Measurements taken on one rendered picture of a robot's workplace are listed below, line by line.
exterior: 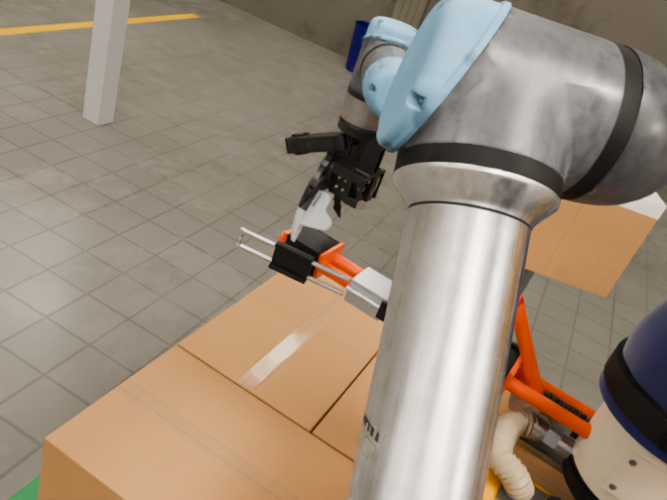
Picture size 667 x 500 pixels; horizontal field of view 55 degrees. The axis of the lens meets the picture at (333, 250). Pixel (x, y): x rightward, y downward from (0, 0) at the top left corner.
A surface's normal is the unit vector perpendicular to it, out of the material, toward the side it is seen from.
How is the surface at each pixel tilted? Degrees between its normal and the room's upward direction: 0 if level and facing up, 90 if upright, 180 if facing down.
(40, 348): 0
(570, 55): 36
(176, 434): 0
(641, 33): 90
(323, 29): 90
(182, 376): 0
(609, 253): 90
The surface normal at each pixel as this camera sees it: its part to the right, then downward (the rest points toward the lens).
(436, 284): -0.43, -0.23
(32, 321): 0.30, -0.81
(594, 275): -0.15, 0.47
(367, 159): -0.50, 0.30
